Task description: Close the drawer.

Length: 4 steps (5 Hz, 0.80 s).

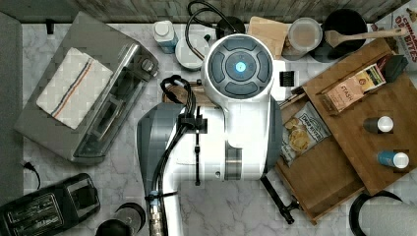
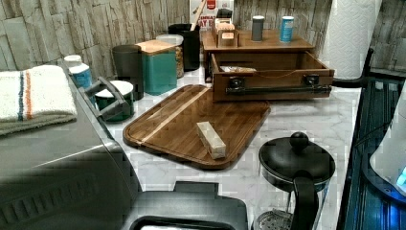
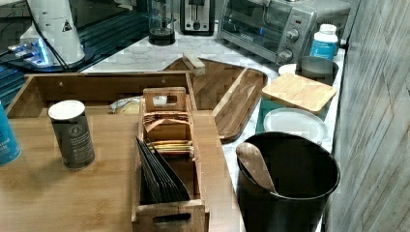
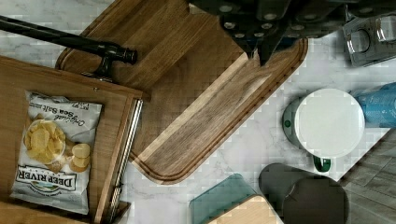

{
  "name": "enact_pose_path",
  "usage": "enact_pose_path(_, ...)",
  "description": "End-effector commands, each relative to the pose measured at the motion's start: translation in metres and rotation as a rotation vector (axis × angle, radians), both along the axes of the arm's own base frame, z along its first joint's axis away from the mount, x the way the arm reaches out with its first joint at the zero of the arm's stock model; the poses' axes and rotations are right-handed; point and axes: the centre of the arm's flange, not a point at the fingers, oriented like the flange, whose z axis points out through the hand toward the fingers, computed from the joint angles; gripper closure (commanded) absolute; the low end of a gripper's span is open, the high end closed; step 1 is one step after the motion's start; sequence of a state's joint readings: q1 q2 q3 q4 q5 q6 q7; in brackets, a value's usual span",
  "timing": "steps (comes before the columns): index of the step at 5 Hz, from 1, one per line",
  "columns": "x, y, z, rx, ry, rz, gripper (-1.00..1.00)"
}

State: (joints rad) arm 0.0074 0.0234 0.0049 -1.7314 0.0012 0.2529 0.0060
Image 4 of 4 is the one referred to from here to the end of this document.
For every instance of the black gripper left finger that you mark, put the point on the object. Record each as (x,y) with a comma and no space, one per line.
(244,29)

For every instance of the white lidded pot green handle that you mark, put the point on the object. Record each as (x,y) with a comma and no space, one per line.
(327,123)

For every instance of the clear glass jar holder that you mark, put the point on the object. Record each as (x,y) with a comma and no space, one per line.
(371,40)

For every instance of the wooden drawer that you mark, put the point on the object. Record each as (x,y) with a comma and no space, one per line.
(17,78)

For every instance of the metal drawer slide rail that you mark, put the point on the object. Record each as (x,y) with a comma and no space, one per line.
(126,147)

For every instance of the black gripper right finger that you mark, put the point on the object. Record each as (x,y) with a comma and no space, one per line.
(272,43)

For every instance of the Deep River chips bag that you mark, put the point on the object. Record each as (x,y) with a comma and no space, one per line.
(56,152)

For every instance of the teal glass container wooden lid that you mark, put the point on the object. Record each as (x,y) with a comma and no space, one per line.
(232,201)

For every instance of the wooden cutting board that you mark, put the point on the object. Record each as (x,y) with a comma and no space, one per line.
(198,86)

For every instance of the dark grey round container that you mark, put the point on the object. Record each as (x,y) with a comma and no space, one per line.
(301,197)

